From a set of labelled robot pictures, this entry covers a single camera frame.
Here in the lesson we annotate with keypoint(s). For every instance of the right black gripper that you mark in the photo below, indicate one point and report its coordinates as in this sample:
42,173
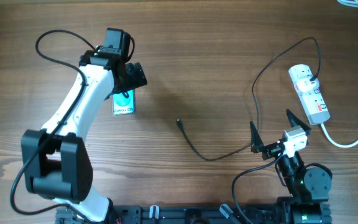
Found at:
258,146

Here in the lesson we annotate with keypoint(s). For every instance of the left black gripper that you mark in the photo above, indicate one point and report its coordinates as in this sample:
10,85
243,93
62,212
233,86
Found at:
136,77

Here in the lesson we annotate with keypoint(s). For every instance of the blue Galaxy smartphone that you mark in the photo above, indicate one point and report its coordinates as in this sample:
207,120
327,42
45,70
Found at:
122,105

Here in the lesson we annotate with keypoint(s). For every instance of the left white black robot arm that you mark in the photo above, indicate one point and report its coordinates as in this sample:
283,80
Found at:
56,165

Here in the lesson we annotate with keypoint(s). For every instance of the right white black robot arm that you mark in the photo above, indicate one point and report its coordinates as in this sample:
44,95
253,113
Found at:
308,185

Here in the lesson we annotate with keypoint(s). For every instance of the white charger plug adapter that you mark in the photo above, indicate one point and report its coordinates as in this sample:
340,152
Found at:
304,85

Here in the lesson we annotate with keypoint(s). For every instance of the white power strip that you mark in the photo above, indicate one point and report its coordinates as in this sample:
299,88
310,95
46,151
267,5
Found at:
313,103

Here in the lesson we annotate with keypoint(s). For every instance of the black mounting rail base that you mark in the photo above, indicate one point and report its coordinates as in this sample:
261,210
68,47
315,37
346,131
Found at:
194,214

